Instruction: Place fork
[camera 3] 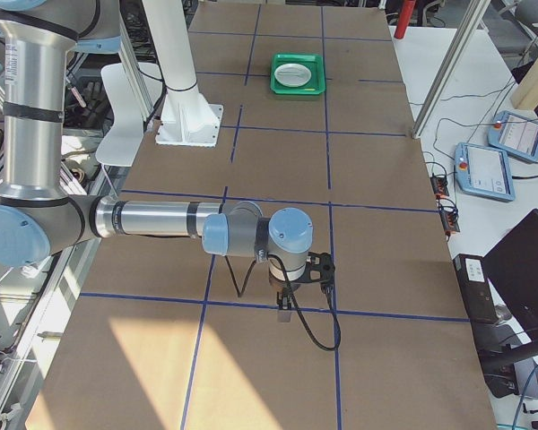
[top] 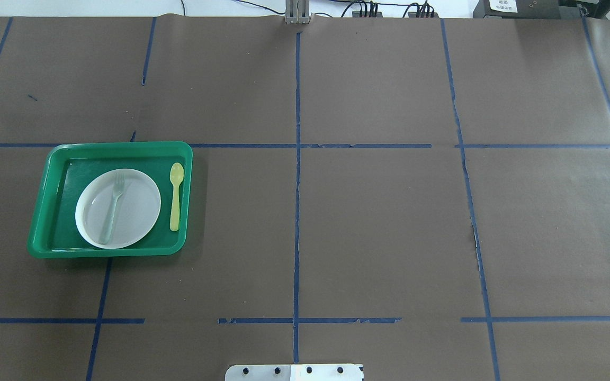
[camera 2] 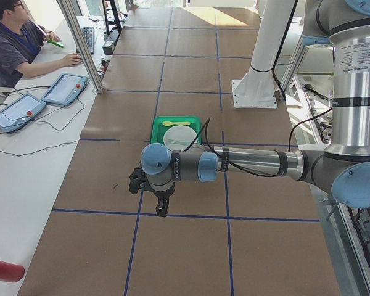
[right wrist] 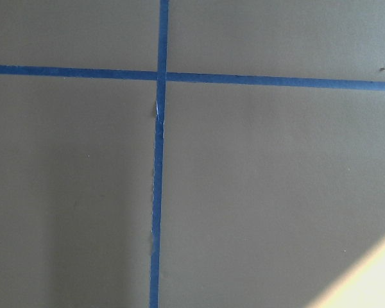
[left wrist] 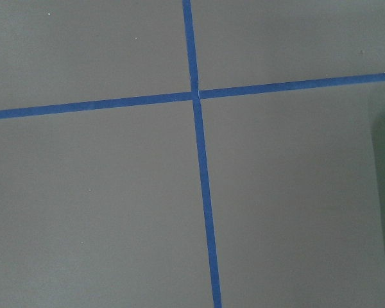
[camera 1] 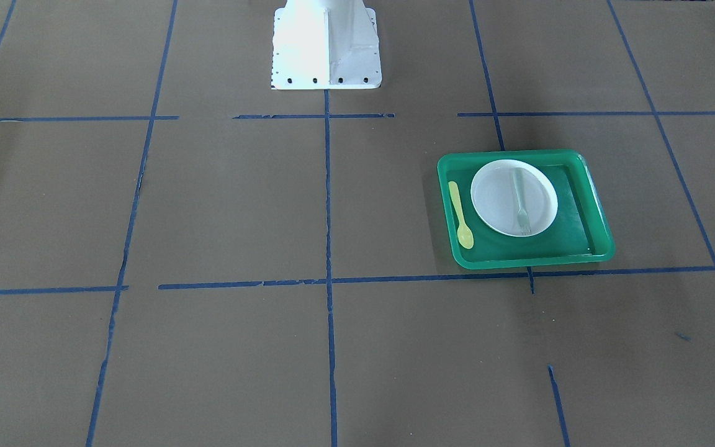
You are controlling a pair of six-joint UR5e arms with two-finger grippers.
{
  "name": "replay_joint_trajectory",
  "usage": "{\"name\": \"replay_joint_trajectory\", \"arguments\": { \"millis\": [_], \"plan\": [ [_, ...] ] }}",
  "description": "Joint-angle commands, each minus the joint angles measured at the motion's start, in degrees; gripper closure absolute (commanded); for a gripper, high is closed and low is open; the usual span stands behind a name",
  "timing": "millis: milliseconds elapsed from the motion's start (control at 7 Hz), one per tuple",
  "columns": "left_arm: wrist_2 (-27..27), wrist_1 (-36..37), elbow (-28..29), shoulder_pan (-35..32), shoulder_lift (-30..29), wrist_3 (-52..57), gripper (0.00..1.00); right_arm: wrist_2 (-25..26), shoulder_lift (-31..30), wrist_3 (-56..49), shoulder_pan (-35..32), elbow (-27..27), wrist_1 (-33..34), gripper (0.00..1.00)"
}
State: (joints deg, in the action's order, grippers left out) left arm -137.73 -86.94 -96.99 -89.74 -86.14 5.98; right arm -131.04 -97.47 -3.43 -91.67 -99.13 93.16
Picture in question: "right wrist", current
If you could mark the long horizontal blue tape line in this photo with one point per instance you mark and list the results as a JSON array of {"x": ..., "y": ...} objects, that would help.
[{"x": 193, "y": 77}]

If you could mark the long vertical blue tape line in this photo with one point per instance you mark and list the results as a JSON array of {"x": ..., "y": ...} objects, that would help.
[{"x": 158, "y": 152}]

